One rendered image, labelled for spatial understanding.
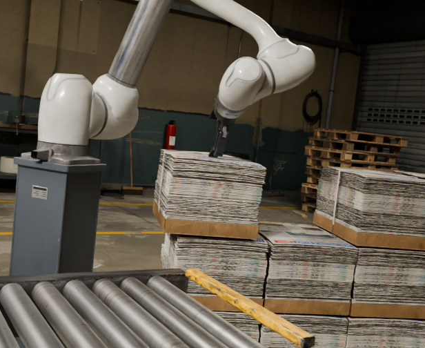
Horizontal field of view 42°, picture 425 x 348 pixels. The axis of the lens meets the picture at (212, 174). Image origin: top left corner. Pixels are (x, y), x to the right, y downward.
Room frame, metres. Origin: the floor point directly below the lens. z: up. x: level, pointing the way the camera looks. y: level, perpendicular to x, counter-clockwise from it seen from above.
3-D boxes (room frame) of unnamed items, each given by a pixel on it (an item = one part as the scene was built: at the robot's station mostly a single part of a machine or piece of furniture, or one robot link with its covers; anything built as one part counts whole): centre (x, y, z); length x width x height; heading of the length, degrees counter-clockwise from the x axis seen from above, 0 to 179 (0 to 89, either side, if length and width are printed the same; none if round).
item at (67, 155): (1.72, 0.49, 1.03); 0.22 x 0.18 x 0.06; 158
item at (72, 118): (1.75, 0.47, 1.17); 0.18 x 0.16 x 0.22; 153
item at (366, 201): (1.94, -0.58, 0.95); 0.38 x 0.29 x 0.23; 11
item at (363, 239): (1.94, -0.58, 0.86); 0.38 x 0.29 x 0.04; 11
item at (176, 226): (1.69, 0.00, 0.86); 0.29 x 0.16 x 0.04; 102
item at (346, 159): (8.54, -2.15, 0.65); 1.33 x 0.94 x 1.30; 125
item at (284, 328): (1.11, -0.09, 0.81); 0.43 x 0.03 x 0.02; 31
